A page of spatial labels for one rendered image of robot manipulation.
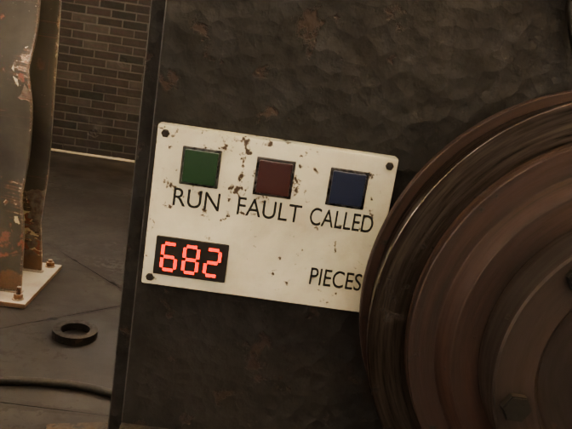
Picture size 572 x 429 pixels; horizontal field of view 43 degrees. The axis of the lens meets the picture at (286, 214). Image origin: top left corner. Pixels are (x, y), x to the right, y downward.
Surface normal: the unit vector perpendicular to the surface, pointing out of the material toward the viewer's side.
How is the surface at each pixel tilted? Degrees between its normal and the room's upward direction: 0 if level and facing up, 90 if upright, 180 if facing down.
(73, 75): 90
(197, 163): 90
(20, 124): 90
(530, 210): 50
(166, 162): 90
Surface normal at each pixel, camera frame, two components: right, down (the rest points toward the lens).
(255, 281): 0.01, 0.24
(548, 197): -0.44, -0.65
